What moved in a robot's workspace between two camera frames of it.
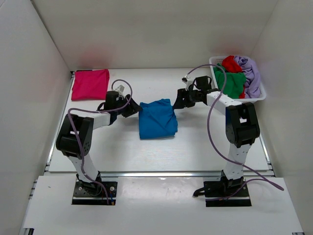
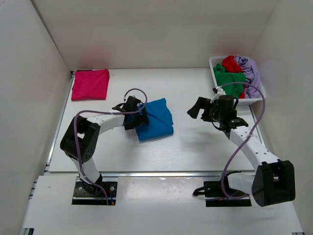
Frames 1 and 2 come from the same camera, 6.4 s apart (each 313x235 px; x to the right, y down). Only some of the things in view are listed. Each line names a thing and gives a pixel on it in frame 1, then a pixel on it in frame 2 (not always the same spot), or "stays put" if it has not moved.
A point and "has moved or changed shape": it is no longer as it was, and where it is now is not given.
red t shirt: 230,65 stays put
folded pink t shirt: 92,84 stays put
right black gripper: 181,102 → 204,104
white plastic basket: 216,60 stays put
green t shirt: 234,84 stays put
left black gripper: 132,108 → 142,119
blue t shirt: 157,119 has moved or changed shape
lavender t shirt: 252,87 stays put
